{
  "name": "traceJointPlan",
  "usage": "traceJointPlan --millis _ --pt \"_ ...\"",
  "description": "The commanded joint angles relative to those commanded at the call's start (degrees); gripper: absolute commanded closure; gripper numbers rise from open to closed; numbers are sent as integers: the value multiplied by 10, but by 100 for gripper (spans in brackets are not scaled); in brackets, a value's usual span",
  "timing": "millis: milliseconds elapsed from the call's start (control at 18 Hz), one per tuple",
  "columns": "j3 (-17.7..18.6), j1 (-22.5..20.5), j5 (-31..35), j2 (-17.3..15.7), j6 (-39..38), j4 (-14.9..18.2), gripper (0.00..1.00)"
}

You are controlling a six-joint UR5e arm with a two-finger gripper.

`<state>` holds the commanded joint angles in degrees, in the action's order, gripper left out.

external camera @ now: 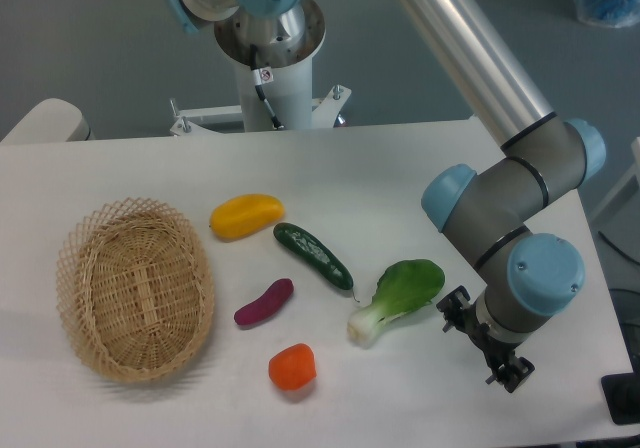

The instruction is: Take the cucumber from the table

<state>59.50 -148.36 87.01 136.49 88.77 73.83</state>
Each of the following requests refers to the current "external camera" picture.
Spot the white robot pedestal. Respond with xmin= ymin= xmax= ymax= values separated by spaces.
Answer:
xmin=170 ymin=0 xmax=352 ymax=136

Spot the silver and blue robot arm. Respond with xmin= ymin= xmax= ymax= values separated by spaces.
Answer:
xmin=167 ymin=0 xmax=606 ymax=391

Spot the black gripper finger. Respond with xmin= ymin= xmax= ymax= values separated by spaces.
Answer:
xmin=436 ymin=285 xmax=471 ymax=333
xmin=485 ymin=353 xmax=535 ymax=393

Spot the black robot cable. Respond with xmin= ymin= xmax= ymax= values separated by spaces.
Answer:
xmin=248 ymin=43 xmax=286 ymax=131

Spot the green bok choy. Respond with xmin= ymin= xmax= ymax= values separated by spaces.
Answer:
xmin=347 ymin=259 xmax=446 ymax=347

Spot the purple sweet potato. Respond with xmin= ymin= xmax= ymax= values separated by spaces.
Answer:
xmin=234 ymin=278 xmax=294 ymax=328

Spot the black device at table edge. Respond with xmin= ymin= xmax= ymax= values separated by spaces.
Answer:
xmin=601 ymin=373 xmax=639 ymax=425

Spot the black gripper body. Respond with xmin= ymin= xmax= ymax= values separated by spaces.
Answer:
xmin=464 ymin=303 xmax=522 ymax=367

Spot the dark green cucumber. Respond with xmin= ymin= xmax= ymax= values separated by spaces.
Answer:
xmin=272 ymin=222 xmax=360 ymax=304

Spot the woven wicker basket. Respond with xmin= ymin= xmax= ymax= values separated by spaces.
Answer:
xmin=56 ymin=198 xmax=214 ymax=383

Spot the orange persimmon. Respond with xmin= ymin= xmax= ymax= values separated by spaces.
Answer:
xmin=268 ymin=343 xmax=317 ymax=391

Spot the white chair back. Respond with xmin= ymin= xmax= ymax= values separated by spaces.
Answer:
xmin=1 ymin=98 xmax=95 ymax=146

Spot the yellow mango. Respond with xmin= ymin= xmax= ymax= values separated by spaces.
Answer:
xmin=209 ymin=193 xmax=285 ymax=241

